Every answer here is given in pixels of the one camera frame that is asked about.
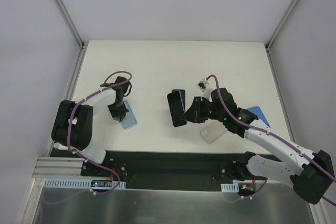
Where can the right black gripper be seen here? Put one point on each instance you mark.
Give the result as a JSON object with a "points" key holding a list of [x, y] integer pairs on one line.
{"points": [[197, 110]]}

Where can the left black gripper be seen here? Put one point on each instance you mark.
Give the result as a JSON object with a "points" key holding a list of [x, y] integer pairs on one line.
{"points": [[118, 114]]}

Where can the light blue phone case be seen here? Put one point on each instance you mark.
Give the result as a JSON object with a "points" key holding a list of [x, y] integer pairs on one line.
{"points": [[130, 120]]}

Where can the lavender phone case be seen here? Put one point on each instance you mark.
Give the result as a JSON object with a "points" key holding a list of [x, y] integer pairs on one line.
{"points": [[183, 97]]}

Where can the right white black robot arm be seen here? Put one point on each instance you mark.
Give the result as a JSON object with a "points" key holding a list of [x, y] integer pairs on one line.
{"points": [[308, 173]]}

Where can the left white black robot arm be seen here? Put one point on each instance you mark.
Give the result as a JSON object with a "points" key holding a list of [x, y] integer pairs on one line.
{"points": [[73, 126]]}

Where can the clear translucent phone case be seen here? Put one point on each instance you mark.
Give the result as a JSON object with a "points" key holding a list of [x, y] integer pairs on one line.
{"points": [[212, 132]]}

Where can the dark blue phone case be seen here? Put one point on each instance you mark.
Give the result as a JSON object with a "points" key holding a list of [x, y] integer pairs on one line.
{"points": [[256, 110]]}

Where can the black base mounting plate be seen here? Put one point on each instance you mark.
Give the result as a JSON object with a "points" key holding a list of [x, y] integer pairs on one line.
{"points": [[190, 182]]}

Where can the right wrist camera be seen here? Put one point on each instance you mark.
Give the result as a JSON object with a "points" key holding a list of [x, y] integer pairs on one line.
{"points": [[203, 85]]}

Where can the left aluminium frame post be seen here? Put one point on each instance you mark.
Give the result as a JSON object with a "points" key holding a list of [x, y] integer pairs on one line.
{"points": [[70, 23]]}

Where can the aluminium frame post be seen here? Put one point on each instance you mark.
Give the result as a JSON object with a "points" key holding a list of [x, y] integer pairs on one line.
{"points": [[281, 24], [70, 23]]}

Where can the right white slotted cable duct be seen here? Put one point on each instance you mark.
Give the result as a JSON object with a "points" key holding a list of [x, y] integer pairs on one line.
{"points": [[230, 188]]}

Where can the white slotted cable duct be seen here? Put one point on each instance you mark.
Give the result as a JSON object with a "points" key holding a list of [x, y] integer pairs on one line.
{"points": [[72, 183], [230, 188]]}

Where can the horizontal aluminium extrusion rail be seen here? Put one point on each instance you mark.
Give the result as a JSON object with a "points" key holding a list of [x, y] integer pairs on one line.
{"points": [[52, 167]]}

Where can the left white slotted cable duct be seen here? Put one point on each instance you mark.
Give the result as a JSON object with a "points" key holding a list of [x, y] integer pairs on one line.
{"points": [[72, 183]]}

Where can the right aluminium frame post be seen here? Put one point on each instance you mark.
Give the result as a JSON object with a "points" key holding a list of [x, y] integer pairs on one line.
{"points": [[281, 24]]}

